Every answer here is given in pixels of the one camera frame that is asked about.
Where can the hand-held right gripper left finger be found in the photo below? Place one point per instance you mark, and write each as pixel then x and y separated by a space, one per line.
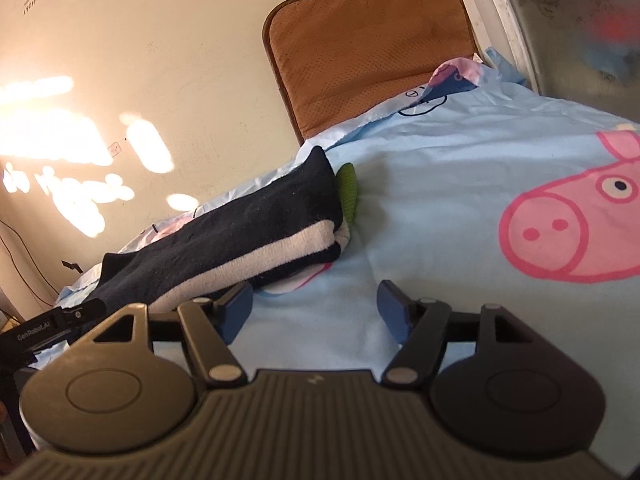
pixel 235 310

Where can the navy green white striped sweater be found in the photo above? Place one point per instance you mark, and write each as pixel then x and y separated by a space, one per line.
pixel 225 230

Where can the brown seat cushion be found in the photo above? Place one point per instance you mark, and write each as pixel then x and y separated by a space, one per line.
pixel 360 55

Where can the white window frame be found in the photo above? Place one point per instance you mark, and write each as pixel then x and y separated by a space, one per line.
pixel 505 25

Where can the black tape strip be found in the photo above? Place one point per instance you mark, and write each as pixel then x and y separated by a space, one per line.
pixel 71 266

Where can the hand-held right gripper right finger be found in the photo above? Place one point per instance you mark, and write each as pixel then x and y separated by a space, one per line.
pixel 395 310

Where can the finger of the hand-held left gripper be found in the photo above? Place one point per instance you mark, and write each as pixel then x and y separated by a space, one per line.
pixel 80 311

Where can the small wall sticker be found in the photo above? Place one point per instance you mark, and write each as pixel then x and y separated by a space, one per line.
pixel 115 149

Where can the light blue printed blanket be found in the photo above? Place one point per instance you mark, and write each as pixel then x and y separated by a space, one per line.
pixel 450 185

